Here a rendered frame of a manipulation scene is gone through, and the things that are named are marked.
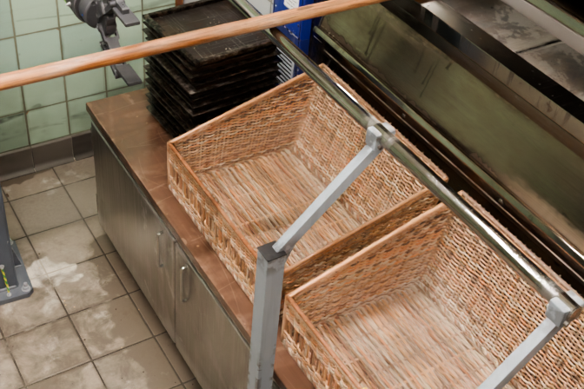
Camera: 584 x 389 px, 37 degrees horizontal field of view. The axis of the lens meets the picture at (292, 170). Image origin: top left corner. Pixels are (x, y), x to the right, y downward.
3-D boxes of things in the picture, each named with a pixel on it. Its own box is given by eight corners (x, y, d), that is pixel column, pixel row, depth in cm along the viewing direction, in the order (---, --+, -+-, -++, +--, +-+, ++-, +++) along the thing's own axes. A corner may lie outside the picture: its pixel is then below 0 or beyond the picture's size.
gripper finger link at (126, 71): (115, 66, 179) (115, 69, 179) (128, 83, 175) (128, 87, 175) (129, 63, 180) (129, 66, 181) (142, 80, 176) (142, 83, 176)
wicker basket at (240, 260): (315, 139, 256) (324, 59, 239) (433, 261, 220) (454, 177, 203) (162, 185, 234) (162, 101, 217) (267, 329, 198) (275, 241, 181)
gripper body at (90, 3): (110, -16, 184) (127, 3, 178) (112, 19, 189) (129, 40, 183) (76, -10, 181) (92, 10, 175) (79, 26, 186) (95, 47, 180)
